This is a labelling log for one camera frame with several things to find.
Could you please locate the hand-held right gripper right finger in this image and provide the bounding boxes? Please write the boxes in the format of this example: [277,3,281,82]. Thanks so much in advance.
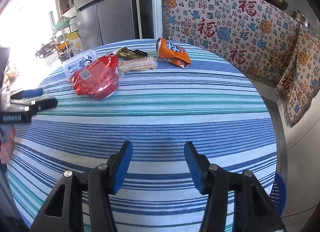
[184,141,288,232]

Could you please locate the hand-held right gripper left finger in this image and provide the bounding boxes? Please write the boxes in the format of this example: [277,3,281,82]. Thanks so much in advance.
[29,140,133,232]

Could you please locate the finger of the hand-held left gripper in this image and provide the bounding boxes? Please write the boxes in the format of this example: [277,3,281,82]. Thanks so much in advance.
[10,88,44,100]
[24,98,58,113]

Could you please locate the clear plastic box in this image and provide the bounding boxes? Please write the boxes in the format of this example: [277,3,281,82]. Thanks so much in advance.
[62,49,98,78]

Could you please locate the large red snack bag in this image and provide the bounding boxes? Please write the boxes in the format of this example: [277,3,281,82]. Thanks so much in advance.
[67,55,120,101]

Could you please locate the blue plastic waste basket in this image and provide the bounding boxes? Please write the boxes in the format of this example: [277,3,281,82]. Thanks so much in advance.
[269,171,287,216]

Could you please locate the gold dark wrapper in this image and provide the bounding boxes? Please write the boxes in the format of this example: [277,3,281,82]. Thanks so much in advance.
[114,47,148,59]

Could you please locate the beige food wrapper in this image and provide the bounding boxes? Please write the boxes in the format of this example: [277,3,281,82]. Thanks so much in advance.
[117,57,158,76]

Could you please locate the orange snack bag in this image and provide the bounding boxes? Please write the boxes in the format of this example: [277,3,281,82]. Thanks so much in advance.
[156,38,191,69]

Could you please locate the person's left hand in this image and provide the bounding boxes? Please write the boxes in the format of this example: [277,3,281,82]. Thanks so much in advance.
[0,128,16,166]

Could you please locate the blue striped tablecloth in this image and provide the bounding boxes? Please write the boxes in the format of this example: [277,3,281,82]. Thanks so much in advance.
[6,39,278,232]

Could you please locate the metal rack with basins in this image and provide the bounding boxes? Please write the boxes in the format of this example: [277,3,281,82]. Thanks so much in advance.
[51,12,75,59]

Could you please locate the yellow cardboard box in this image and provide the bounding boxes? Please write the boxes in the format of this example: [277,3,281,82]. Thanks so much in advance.
[65,31,84,54]

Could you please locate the green plastic basin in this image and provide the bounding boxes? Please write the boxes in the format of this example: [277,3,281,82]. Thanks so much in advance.
[53,17,72,29]

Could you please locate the grey refrigerator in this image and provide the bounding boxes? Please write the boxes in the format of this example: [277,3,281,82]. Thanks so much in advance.
[74,0,141,47]

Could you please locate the large printed blanket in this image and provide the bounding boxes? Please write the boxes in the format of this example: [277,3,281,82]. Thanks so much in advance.
[160,0,301,87]

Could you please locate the small printed blanket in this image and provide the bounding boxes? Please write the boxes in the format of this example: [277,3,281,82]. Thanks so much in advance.
[274,26,320,128]

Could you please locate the stainless steel pot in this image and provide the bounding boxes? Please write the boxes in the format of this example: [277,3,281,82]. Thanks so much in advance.
[290,10,314,30]

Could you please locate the black door frame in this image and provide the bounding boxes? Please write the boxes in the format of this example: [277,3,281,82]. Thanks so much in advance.
[136,0,155,39]

